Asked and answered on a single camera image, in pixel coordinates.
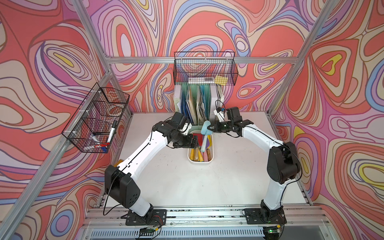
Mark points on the black white marker pen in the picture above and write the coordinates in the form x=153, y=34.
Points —
x=112, y=132

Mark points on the yellow plastic shovel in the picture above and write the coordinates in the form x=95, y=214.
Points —
x=192, y=155
x=200, y=156

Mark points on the black wire basket left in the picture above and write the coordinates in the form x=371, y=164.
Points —
x=89, y=129

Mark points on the white storage tray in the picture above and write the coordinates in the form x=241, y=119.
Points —
x=196, y=156

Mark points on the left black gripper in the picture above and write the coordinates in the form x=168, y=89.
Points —
x=188, y=144

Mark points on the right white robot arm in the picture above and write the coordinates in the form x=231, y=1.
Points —
x=282, y=165

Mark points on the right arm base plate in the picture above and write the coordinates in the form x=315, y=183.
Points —
x=263, y=215

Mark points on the yellow sponge in basket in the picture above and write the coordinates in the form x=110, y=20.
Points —
x=220, y=80

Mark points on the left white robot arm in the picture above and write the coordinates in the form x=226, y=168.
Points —
x=120, y=181

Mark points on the yellow shovel wooden handle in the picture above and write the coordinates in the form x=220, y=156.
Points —
x=209, y=146

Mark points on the black wire basket back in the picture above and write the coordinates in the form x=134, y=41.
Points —
x=201, y=67

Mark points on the purple trowel pink handle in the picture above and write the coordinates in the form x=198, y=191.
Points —
x=205, y=156

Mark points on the mint green file crate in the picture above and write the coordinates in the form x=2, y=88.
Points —
x=198, y=102

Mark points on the red shovel wooden handle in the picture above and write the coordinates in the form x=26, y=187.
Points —
x=199, y=140

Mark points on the light blue trowel white handle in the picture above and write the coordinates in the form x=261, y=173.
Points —
x=205, y=132

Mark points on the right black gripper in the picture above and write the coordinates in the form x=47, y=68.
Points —
x=216, y=127

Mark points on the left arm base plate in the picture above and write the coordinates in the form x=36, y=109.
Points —
x=156, y=217

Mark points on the black wire basket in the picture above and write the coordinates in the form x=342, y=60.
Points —
x=89, y=129
x=201, y=67

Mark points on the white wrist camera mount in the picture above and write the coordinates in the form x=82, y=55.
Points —
x=219, y=113

